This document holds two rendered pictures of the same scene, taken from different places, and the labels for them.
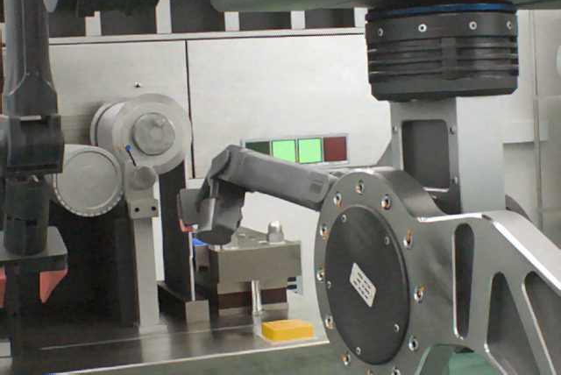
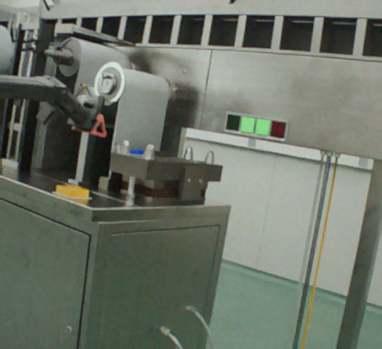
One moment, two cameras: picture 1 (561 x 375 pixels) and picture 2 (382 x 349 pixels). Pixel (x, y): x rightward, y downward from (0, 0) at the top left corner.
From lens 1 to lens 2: 1.90 m
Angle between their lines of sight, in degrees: 55
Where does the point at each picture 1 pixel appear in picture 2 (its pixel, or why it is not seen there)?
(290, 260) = (141, 168)
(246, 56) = (240, 62)
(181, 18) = (228, 40)
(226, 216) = (43, 113)
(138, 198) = not seen: hidden behind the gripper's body
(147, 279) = (82, 156)
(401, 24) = not seen: outside the picture
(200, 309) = (104, 183)
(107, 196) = not seen: hidden behind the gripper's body
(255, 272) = (124, 170)
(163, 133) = (108, 83)
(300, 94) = (265, 90)
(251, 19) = (264, 44)
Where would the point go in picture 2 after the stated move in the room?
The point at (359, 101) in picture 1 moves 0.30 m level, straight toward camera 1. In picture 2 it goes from (302, 101) to (225, 83)
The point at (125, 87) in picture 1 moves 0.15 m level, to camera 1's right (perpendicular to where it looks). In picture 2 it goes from (179, 72) to (201, 72)
